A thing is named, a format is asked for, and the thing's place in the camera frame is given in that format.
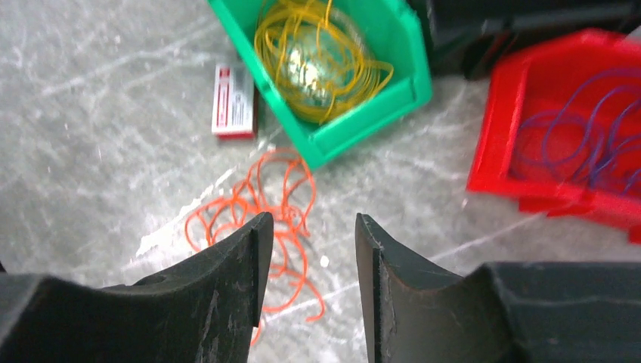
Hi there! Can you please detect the dark purple cable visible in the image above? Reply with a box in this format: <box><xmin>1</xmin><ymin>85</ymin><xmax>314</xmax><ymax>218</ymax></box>
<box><xmin>510</xmin><ymin>67</ymin><xmax>641</xmax><ymax>197</ymax></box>

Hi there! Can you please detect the black plastic bin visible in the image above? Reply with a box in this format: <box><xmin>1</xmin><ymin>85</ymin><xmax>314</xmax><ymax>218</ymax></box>
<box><xmin>408</xmin><ymin>0</ymin><xmax>640</xmax><ymax>79</ymax></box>

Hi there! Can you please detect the red plastic bin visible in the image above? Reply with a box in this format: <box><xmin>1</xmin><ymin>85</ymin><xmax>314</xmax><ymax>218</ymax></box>
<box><xmin>467</xmin><ymin>29</ymin><xmax>640</xmax><ymax>243</ymax></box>

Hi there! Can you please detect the small red white box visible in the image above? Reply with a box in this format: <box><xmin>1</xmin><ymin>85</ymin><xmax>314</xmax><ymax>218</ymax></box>
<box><xmin>211</xmin><ymin>63</ymin><xmax>258</xmax><ymax>139</ymax></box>

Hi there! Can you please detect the orange cable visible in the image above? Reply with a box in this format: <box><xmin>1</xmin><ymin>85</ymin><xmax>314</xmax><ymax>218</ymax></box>
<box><xmin>184</xmin><ymin>148</ymin><xmax>327</xmax><ymax>346</ymax></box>

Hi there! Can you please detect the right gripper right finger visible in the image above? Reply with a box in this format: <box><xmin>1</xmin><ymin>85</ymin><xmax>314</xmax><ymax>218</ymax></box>
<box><xmin>355</xmin><ymin>214</ymin><xmax>640</xmax><ymax>362</ymax></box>

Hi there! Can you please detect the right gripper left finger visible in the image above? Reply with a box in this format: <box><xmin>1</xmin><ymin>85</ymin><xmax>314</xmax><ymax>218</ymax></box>
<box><xmin>1</xmin><ymin>213</ymin><xmax>274</xmax><ymax>362</ymax></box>

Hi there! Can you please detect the green plastic bin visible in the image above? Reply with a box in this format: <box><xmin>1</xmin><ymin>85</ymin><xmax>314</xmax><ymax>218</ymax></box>
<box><xmin>210</xmin><ymin>1</ymin><xmax>432</xmax><ymax>169</ymax></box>

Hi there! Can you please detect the yellow wire coil in bin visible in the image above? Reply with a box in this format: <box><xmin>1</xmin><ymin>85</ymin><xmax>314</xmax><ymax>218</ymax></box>
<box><xmin>253</xmin><ymin>0</ymin><xmax>395</xmax><ymax>126</ymax></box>

